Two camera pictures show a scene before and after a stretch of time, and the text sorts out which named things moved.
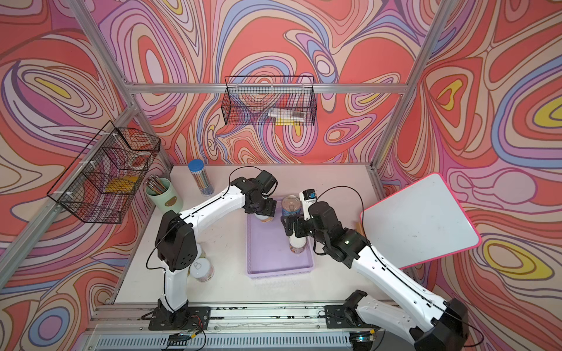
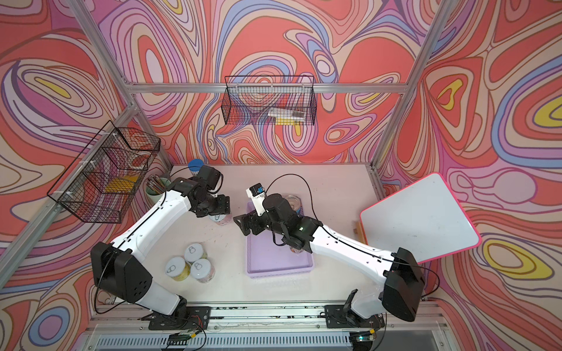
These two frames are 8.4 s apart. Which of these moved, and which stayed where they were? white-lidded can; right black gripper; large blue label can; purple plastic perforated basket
Moved: right black gripper
Stayed: white-lidded can; large blue label can; purple plastic perforated basket
